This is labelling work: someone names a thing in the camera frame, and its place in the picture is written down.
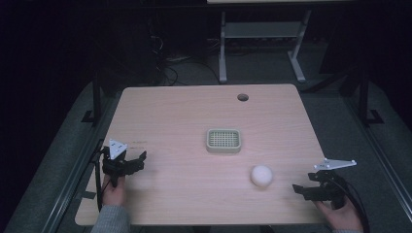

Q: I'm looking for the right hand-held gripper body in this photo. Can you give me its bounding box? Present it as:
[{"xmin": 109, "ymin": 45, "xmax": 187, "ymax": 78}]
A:
[{"xmin": 312, "ymin": 157, "xmax": 358, "ymax": 210}]

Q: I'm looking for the green grid soap dish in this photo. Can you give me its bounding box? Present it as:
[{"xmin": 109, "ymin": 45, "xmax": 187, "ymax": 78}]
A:
[{"xmin": 205, "ymin": 128, "xmax": 243, "ymax": 154}]

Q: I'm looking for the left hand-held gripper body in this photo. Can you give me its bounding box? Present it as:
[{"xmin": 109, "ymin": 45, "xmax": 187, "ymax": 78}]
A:
[{"xmin": 100, "ymin": 139, "xmax": 138, "ymax": 188}]

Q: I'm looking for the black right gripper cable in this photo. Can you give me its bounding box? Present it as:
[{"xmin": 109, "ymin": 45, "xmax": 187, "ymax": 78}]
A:
[{"xmin": 333, "ymin": 177, "xmax": 371, "ymax": 233}]

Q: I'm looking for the tangle of floor cables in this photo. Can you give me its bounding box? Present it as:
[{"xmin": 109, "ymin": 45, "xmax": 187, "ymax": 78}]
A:
[{"xmin": 147, "ymin": 18, "xmax": 222, "ymax": 87}]

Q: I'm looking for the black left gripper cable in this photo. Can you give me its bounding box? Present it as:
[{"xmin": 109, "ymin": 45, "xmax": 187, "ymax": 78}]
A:
[{"xmin": 91, "ymin": 139, "xmax": 107, "ymax": 212}]

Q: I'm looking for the white round ball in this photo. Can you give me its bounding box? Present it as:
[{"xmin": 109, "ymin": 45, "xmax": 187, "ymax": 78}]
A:
[{"xmin": 250, "ymin": 164, "xmax": 274, "ymax": 188}]

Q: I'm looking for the black metal stand post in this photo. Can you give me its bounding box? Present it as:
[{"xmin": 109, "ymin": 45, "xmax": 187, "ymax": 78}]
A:
[
  {"xmin": 81, "ymin": 69, "xmax": 105, "ymax": 126},
  {"xmin": 355, "ymin": 66, "xmax": 386, "ymax": 128}
]

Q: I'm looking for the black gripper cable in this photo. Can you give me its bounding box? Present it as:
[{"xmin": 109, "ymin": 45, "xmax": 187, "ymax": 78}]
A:
[
  {"xmin": 333, "ymin": 177, "xmax": 371, "ymax": 233},
  {"xmin": 91, "ymin": 139, "xmax": 107, "ymax": 212}
]

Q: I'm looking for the person's right hand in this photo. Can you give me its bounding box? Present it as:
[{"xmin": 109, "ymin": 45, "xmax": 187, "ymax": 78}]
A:
[{"xmin": 315, "ymin": 193, "xmax": 364, "ymax": 232}]

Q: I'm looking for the person's left hand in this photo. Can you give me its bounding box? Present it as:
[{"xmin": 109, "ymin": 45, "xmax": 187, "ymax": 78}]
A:
[{"xmin": 101, "ymin": 174, "xmax": 127, "ymax": 208}]

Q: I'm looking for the white metal stand frame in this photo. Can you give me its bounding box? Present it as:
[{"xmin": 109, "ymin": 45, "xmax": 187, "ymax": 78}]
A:
[{"xmin": 218, "ymin": 9, "xmax": 313, "ymax": 84}]

